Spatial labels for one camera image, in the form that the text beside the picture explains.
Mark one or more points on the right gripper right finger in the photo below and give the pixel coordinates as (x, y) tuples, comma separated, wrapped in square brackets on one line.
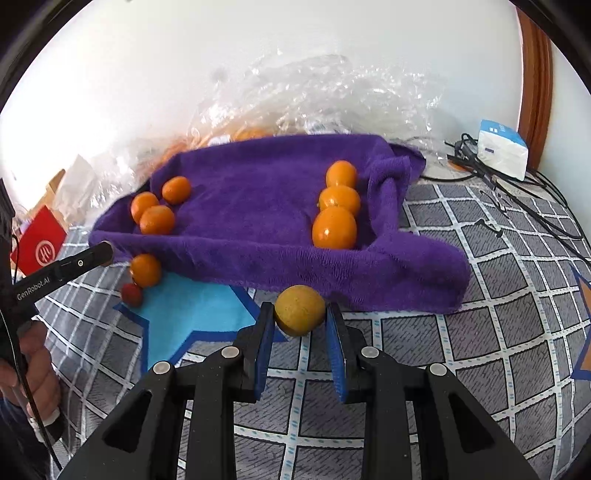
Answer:
[(458, 439)]

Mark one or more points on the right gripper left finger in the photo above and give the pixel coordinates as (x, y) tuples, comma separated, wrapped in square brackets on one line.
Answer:
[(140, 438)]

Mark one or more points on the small red fruit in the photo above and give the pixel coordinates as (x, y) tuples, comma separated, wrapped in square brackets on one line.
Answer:
[(131, 295)]

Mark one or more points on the yellow-green round fruit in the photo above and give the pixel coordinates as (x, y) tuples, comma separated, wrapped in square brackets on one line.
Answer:
[(299, 309)]

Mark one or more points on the small orange kumquat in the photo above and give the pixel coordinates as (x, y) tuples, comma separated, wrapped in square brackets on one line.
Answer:
[(341, 173)]

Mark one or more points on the left hand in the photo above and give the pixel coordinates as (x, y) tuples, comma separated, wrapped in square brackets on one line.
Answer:
[(41, 377)]

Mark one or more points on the red paper bag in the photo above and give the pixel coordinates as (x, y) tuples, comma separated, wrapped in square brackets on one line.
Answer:
[(40, 244)]

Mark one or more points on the brown paper bag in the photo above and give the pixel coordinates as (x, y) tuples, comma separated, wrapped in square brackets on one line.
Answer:
[(48, 197)]

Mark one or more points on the grey checkered bed cover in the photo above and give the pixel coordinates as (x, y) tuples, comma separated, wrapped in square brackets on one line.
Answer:
[(513, 343)]

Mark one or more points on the white plastic bag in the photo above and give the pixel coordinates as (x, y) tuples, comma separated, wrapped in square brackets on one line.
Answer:
[(76, 193)]

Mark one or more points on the purple towel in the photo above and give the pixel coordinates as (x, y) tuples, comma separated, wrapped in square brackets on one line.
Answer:
[(248, 223)]

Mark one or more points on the white blue charger box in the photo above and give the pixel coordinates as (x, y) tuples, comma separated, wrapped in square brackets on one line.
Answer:
[(503, 149)]

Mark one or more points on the clear plastic bag with fruit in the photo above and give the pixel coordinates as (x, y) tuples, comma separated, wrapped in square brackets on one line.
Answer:
[(326, 94)]

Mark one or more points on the brown wooden door frame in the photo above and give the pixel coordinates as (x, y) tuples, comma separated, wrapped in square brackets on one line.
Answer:
[(537, 88)]

